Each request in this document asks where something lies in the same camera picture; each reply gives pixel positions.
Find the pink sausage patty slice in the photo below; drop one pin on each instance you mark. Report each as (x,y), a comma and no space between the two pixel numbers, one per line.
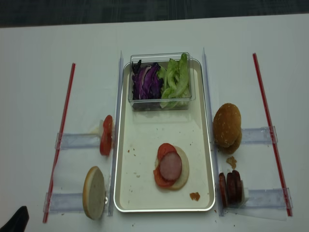
(170,166)

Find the purple cabbage leaves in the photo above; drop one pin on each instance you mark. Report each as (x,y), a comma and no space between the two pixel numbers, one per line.
(146,83)

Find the standing white bun half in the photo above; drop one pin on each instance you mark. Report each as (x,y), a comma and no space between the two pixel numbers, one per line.
(94,193)

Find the standing tomato slice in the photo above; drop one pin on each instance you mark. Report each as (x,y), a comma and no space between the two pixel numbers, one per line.
(106,143)
(108,124)

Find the white block behind tomatoes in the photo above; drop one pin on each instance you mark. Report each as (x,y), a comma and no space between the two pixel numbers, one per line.
(100,129)

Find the clear holder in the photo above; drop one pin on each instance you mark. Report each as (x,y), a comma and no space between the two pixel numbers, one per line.
(277,198)
(63,203)
(76,141)
(262,135)

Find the lower right clear holder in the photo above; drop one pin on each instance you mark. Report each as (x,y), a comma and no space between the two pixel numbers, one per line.
(277,198)

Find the lower left clear holder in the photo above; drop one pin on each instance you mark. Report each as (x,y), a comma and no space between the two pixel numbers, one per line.
(63,203)

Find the clear plastic salad container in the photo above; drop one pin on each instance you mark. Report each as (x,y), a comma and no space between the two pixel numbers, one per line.
(162,60)

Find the left red strip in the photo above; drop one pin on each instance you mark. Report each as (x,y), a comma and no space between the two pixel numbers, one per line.
(58,143)

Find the black object bottom left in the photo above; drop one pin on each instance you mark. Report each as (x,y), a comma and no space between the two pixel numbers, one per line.
(18,222)

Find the upper right clear holder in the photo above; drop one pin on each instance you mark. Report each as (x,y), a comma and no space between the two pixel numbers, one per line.
(262,135)

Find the red strip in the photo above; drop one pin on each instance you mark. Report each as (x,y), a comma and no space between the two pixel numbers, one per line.
(289,208)
(58,143)

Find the lower tomato slice on tray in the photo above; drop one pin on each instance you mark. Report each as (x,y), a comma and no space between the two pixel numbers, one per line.
(160,181)

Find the dark sausage slice left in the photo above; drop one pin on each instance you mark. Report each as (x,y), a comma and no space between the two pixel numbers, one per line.
(223,191)

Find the lower standing tomato slice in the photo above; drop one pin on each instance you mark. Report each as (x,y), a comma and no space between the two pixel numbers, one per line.
(106,143)

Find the left clear vertical rail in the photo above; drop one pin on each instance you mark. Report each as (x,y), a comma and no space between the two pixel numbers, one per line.
(116,136)

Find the brown bun behind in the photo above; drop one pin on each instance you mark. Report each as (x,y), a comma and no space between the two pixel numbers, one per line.
(231,149)

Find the green lettuce leaves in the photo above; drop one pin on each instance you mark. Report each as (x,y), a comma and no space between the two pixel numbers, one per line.
(175,89)

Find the bread crumb on tray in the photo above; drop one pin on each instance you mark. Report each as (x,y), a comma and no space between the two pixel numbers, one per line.
(195,196)

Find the right red strip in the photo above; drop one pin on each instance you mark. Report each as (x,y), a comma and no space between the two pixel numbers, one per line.
(289,208)

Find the upper tomato slice on tray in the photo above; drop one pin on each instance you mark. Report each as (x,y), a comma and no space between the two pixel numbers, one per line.
(164,149)

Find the bread crumb on table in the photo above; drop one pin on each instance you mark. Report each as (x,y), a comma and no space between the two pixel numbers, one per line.
(232,162)

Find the white rectangular metal tray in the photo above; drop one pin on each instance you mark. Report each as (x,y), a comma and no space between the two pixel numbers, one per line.
(140,135)

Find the brown bun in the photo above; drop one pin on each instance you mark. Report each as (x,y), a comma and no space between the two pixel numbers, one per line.
(226,125)
(231,149)

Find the upper standing tomato slice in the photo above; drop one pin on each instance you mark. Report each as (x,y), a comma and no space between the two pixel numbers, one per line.
(108,124)

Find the brown bun top front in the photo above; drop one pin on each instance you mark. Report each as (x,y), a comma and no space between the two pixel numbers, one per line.
(226,125)

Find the white block behind sausages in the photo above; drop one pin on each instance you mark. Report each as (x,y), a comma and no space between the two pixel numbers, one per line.
(245,196)

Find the upper left clear holder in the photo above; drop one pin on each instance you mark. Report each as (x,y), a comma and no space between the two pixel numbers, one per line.
(76,141)

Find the dark sausage slices stack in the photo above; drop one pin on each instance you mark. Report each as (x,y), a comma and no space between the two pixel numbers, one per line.
(234,187)

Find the white bun slice on tray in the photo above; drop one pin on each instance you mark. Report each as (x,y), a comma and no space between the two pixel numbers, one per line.
(181,181)

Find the tomato slice on tray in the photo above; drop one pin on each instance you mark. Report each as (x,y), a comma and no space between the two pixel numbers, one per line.
(164,149)
(160,181)

